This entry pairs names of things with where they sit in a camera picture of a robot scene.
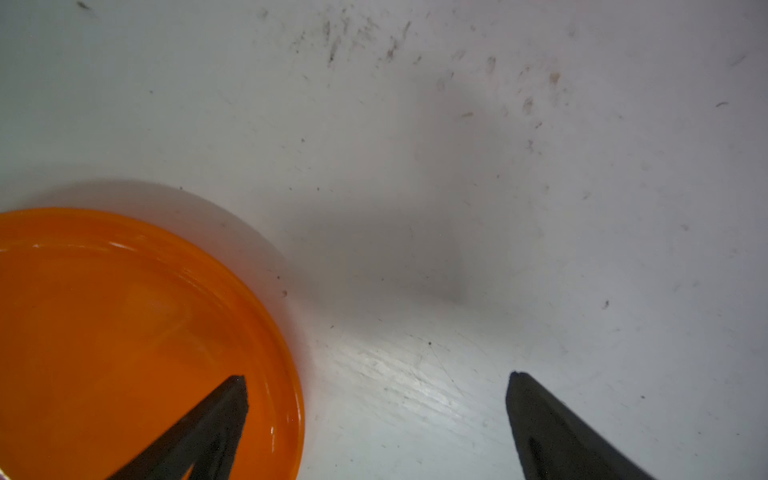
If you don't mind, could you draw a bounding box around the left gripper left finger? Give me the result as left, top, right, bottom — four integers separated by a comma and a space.
111, 376, 249, 479

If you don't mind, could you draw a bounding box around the orange plate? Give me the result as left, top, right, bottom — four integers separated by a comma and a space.
1, 208, 305, 479

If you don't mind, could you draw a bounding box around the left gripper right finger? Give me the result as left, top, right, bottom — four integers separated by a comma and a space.
506, 372, 652, 480

